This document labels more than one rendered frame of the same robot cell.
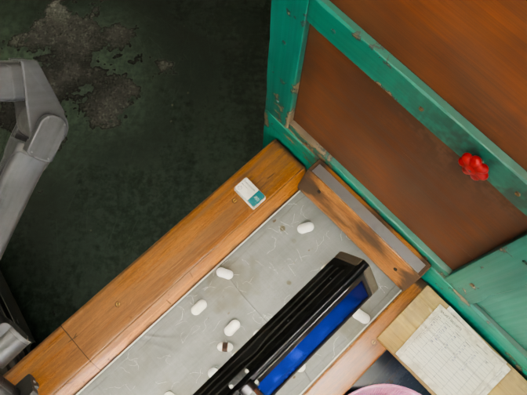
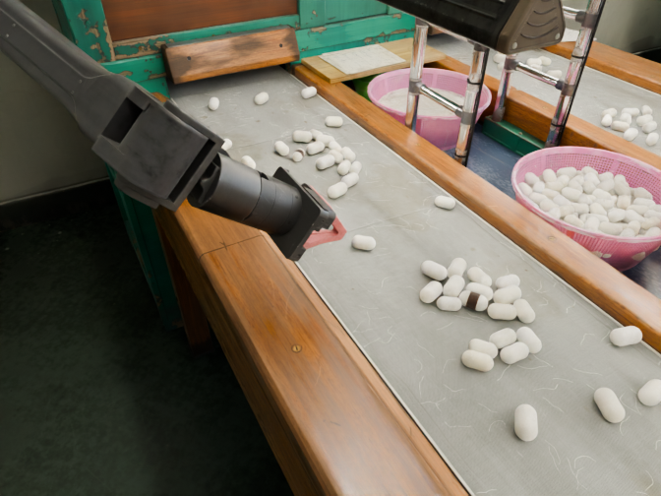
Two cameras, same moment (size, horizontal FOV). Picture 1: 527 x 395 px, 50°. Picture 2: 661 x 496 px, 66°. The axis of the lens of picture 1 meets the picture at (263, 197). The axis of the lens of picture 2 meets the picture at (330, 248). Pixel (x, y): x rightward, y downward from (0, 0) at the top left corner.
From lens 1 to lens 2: 1.09 m
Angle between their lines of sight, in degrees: 47
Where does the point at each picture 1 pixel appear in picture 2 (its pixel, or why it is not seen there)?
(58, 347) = (228, 260)
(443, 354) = (356, 60)
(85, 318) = (206, 232)
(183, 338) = not seen: hidden behind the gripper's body
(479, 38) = not seen: outside the picture
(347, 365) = (346, 96)
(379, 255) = (266, 49)
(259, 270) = (235, 133)
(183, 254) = not seen: hidden behind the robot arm
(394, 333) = (330, 73)
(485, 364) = (370, 49)
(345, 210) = (216, 46)
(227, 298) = (250, 152)
